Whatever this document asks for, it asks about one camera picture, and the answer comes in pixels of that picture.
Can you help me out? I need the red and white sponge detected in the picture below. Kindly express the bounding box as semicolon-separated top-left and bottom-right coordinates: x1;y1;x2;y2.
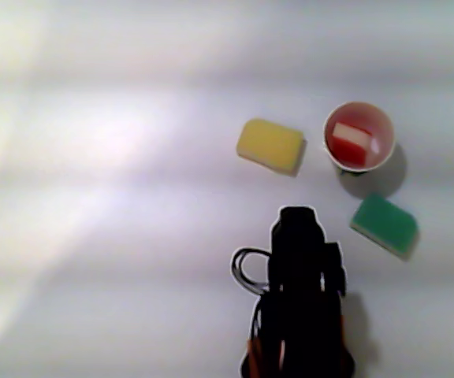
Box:
331;122;372;165

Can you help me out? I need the yellow and white sponge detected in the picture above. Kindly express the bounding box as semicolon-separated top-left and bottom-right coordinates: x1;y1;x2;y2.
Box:
235;117;305;178

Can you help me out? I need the green and white sponge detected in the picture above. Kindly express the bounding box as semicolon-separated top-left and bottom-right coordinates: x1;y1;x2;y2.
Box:
348;192;420;261

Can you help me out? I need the white paper cup green tape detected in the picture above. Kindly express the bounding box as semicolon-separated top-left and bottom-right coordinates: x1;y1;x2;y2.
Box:
322;101;396;175

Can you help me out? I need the thin wire loop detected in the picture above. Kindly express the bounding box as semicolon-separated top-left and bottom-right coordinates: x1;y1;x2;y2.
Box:
230;246;272;295

